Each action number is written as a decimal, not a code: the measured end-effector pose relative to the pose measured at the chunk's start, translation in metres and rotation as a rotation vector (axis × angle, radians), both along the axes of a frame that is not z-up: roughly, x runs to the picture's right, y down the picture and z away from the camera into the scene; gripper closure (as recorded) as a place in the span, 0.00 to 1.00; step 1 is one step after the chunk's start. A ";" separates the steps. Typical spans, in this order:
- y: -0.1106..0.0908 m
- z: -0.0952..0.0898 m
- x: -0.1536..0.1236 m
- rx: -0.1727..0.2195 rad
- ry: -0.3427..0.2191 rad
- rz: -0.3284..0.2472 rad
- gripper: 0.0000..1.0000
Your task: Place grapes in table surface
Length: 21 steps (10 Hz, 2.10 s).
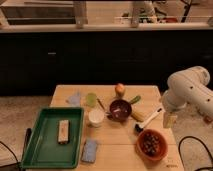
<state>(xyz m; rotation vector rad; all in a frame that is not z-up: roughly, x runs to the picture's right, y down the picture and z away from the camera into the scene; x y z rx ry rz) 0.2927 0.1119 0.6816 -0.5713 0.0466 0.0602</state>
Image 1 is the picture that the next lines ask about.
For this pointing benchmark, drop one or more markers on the blue sponge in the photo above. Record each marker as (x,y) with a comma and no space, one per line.
(89,151)

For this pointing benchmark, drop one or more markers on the wooden block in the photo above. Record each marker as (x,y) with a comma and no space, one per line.
(63,133)

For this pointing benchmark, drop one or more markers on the wooden handled spoon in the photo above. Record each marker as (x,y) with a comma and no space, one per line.
(108,114)

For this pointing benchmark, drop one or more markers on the orange bowl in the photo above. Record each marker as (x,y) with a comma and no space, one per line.
(163,146)

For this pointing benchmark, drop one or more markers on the green plastic tray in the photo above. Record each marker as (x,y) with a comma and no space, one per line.
(43,150)

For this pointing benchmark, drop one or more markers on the white cup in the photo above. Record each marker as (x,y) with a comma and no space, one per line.
(96,117)

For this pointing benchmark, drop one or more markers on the dark grape bunch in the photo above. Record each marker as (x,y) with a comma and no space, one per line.
(151,144)

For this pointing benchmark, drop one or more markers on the light blue cloth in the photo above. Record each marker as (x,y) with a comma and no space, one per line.
(74,100)

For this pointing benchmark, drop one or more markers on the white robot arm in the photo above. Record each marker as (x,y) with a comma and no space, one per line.
(187,86)

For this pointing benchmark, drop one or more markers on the corn cob with green husk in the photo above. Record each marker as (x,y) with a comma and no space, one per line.
(136,114)

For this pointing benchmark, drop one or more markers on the green cup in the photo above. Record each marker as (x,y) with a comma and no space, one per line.
(91,99)

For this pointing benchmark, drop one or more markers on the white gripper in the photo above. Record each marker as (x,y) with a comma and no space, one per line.
(169,119)

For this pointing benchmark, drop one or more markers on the white handled brush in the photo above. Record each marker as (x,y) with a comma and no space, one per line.
(139,127)

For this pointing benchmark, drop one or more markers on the purple bowl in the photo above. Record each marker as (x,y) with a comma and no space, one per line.
(120,110)

